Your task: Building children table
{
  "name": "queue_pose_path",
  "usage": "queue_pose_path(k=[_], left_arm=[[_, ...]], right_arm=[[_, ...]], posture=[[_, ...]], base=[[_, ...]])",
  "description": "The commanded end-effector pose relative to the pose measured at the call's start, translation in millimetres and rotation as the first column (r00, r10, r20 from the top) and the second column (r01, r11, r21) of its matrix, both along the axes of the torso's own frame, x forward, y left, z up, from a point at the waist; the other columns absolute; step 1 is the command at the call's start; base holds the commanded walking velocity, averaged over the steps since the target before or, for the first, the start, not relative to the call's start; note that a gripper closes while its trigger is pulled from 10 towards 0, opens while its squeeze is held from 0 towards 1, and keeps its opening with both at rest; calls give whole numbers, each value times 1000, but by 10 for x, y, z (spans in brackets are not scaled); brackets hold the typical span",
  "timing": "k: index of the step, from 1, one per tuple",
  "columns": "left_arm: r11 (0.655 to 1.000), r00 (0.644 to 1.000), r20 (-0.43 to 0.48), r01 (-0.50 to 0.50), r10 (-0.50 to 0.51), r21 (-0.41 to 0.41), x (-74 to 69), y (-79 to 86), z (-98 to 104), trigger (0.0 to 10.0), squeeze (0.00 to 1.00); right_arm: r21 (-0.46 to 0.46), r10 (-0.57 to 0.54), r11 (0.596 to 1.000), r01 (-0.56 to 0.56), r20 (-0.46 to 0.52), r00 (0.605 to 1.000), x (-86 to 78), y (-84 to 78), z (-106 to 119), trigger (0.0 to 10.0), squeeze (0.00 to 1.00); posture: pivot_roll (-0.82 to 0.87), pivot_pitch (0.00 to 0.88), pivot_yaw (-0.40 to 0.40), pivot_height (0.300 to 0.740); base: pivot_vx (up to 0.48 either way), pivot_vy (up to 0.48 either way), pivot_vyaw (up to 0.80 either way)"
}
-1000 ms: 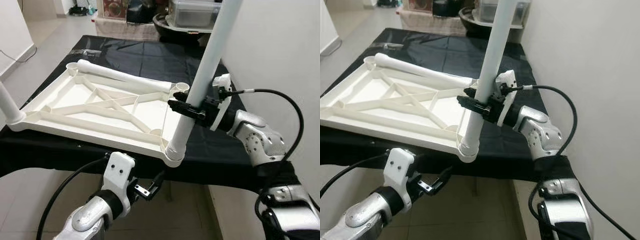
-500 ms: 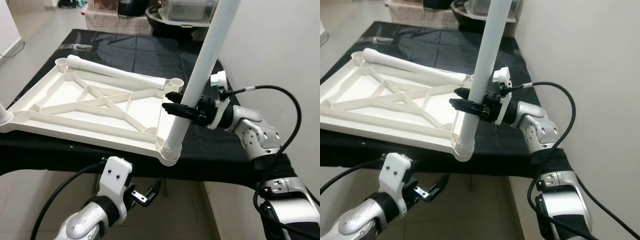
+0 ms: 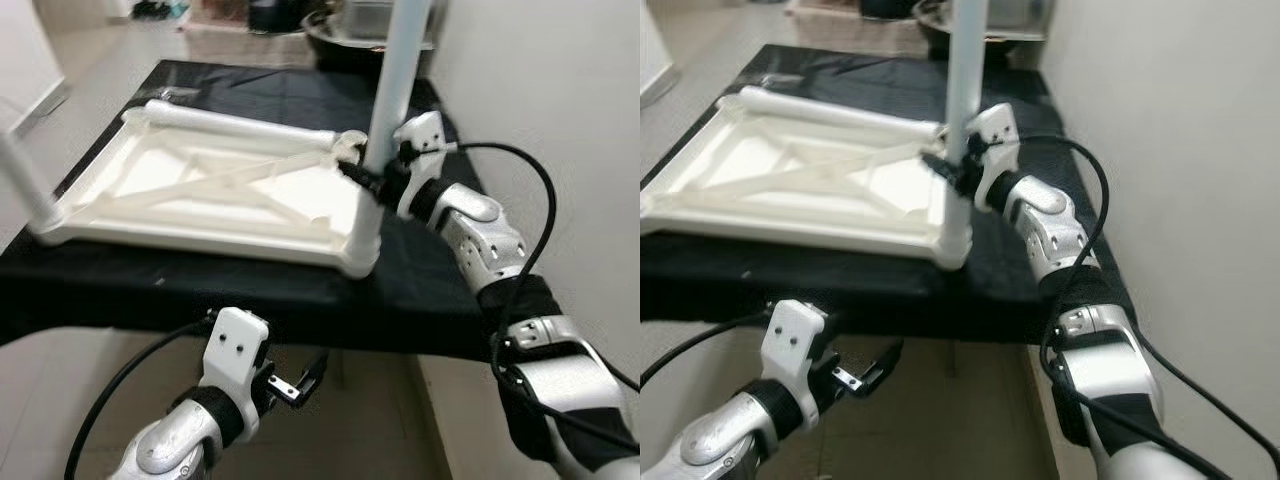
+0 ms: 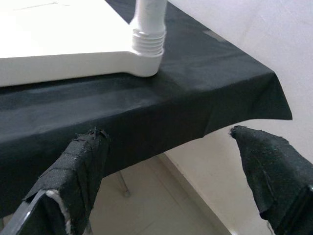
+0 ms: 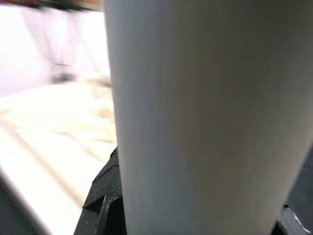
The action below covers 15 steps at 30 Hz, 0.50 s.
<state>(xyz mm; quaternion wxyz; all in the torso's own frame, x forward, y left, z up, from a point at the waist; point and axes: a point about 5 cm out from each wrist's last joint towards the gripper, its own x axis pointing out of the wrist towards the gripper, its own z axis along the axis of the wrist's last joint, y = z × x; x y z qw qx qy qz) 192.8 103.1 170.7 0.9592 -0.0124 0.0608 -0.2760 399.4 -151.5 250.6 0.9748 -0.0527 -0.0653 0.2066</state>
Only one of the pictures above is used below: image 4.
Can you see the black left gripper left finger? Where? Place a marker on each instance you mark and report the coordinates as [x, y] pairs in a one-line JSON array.
[[73, 176]]

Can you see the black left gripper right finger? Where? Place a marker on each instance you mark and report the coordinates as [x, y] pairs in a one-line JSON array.
[[274, 171]]

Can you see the white plastic table top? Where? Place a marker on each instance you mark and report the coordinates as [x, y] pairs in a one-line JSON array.
[[61, 36]]

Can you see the white plastic table leg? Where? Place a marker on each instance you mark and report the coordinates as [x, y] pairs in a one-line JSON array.
[[149, 19]]

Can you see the black tablecloth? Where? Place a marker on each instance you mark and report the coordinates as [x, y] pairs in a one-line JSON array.
[[195, 85]]

